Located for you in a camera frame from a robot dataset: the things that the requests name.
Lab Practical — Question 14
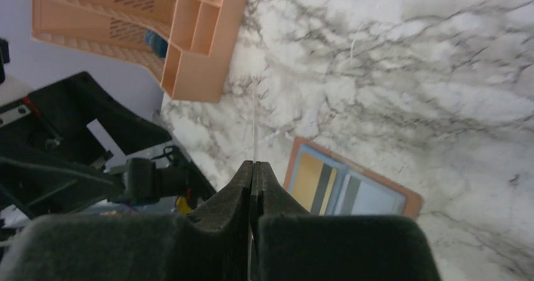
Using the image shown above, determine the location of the orange plastic file rack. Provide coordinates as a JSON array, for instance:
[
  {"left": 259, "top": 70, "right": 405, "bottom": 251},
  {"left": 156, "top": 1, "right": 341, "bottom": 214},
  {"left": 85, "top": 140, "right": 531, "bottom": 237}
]
[{"left": 31, "top": 0, "right": 247, "bottom": 103}]

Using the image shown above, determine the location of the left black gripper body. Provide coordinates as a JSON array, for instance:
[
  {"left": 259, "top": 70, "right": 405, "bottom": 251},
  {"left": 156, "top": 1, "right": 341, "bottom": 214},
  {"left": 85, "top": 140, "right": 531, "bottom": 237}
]
[{"left": 0, "top": 74, "right": 126, "bottom": 222}]

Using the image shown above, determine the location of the tan leather card holder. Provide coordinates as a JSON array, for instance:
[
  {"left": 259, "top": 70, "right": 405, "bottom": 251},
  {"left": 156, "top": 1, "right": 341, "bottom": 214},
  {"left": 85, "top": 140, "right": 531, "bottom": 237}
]
[{"left": 283, "top": 137, "right": 424, "bottom": 219}]

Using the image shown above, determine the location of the gold black-striped credit card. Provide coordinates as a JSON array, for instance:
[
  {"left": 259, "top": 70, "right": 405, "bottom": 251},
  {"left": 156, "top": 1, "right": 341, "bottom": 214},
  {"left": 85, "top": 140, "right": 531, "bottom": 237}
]
[{"left": 289, "top": 151, "right": 340, "bottom": 215}]

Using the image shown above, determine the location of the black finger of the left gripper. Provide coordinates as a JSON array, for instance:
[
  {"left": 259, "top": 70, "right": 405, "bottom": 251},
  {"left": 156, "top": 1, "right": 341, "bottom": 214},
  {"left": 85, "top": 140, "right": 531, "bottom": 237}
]
[{"left": 25, "top": 71, "right": 171, "bottom": 155}]

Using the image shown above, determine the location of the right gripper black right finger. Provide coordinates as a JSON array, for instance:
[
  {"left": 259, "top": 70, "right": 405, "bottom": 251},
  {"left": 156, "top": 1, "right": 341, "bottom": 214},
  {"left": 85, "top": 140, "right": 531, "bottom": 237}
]
[{"left": 250, "top": 161, "right": 441, "bottom": 280}]

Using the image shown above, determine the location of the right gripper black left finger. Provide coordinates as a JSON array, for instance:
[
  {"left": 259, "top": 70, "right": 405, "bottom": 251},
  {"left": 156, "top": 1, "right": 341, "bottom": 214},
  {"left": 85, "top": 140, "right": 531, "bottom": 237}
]
[{"left": 1, "top": 161, "right": 254, "bottom": 280}]

